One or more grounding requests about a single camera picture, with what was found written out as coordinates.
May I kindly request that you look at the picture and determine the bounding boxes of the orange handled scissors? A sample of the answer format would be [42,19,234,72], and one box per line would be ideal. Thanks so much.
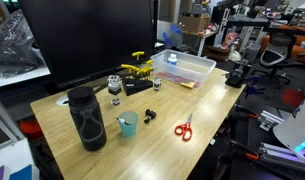
[173,113,194,142]

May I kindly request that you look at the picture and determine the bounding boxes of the clear plastic storage container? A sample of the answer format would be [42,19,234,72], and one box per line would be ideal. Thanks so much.
[150,49,217,90]

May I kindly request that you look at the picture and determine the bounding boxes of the small clear glass jar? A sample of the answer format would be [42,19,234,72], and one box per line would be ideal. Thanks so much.
[152,76,163,92]

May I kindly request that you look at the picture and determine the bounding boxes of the red long nose pliers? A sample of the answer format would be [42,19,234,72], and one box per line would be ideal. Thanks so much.
[158,71,188,85]

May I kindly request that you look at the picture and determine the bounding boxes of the small black clip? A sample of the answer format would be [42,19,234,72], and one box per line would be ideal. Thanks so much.
[143,108,157,125]

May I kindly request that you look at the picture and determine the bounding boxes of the white bottle blue label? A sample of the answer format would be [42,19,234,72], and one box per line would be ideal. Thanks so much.
[167,53,178,67]

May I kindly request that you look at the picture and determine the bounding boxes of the yellow sticky note pad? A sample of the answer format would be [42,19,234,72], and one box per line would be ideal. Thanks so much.
[180,80,197,90]

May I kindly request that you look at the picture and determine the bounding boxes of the tall clear jar black band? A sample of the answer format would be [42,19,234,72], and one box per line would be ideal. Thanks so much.
[107,74,123,107]

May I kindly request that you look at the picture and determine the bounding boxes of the black and white marker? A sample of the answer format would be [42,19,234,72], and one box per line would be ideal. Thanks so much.
[116,116,131,127]

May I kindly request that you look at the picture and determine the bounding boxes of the teal plastic cup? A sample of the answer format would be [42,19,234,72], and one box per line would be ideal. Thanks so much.
[117,111,139,139]

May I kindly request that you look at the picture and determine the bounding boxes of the black insulated water bottle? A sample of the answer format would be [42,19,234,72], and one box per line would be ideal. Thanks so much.
[67,85,108,152]

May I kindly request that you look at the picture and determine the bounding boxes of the cardboard box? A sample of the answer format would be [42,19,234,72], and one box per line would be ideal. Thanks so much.
[178,14,211,34]

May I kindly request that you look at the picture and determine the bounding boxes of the large black monitor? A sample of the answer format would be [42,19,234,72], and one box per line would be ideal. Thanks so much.
[18,0,160,91]

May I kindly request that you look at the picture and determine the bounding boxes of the grey mesh office chair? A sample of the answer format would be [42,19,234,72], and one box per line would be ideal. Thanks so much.
[258,32,298,88]

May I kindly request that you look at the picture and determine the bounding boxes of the grey plastic bag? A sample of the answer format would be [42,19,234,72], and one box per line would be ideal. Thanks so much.
[0,9,45,79]

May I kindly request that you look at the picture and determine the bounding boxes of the black desk clamp mount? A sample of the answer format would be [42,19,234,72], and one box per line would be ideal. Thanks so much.
[224,59,252,89]

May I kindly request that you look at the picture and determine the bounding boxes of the white desk cable grommet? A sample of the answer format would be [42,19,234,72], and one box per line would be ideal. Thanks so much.
[55,94,70,107]

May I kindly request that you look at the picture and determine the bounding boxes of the aluminium corner bracket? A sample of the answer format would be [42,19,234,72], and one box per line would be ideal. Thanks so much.
[257,110,285,132]

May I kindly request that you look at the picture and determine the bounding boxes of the aluminium extrusion rail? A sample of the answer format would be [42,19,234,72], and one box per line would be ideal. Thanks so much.
[257,142,305,174]

